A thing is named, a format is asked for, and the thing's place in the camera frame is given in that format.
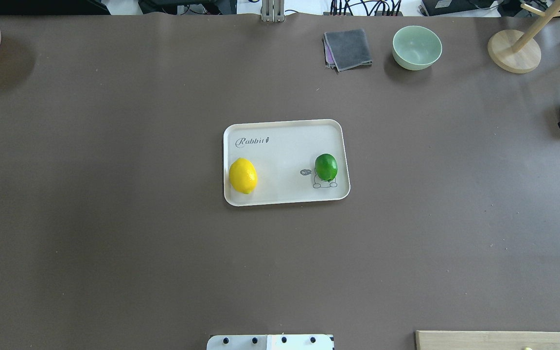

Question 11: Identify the green lime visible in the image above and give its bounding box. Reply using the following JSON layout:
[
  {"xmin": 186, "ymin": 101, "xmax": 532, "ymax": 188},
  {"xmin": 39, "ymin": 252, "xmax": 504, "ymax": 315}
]
[{"xmin": 315, "ymin": 154, "xmax": 338, "ymax": 182}]

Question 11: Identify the grey folded cloth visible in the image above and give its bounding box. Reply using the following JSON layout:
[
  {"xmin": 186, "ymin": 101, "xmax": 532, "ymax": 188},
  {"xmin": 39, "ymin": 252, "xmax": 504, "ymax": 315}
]
[{"xmin": 324, "ymin": 28, "xmax": 373, "ymax": 72}]

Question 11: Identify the bamboo cutting board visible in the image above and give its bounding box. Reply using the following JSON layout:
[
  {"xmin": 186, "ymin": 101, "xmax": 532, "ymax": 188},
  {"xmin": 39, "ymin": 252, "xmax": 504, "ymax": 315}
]
[{"xmin": 415, "ymin": 331, "xmax": 560, "ymax": 350}]

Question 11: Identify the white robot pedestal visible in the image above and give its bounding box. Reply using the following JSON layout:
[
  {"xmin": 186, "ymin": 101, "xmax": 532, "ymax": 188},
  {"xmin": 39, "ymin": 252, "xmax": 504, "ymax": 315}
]
[{"xmin": 206, "ymin": 333, "xmax": 335, "ymax": 350}]

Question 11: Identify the white rectangular tray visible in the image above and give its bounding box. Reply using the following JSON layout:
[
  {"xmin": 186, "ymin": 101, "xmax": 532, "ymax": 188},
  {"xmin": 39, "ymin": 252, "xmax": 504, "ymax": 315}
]
[{"xmin": 223, "ymin": 119, "xmax": 350, "ymax": 207}]

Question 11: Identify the light green bowl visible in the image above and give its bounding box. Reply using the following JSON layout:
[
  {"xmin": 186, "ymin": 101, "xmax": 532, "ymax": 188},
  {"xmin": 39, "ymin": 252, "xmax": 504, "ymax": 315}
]
[{"xmin": 392, "ymin": 26, "xmax": 443, "ymax": 71}]

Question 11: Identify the yellow lemon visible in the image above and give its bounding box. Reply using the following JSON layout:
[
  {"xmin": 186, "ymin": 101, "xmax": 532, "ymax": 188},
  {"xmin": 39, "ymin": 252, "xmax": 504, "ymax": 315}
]
[{"xmin": 228, "ymin": 157, "xmax": 258, "ymax": 194}]

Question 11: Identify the aluminium frame post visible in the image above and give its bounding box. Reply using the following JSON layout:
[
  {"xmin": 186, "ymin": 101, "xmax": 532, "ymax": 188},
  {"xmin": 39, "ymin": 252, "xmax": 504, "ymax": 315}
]
[{"xmin": 261, "ymin": 0, "xmax": 285, "ymax": 22}]

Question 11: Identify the wooden cup rack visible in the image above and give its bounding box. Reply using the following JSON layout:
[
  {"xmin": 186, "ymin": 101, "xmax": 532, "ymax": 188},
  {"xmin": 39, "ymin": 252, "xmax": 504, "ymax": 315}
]
[{"xmin": 488, "ymin": 0, "xmax": 560, "ymax": 74}]

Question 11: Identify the purple cloth underneath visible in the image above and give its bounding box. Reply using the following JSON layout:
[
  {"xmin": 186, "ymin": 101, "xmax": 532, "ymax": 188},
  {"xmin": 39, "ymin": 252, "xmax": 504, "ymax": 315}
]
[{"xmin": 323, "ymin": 38, "xmax": 336, "ymax": 69}]

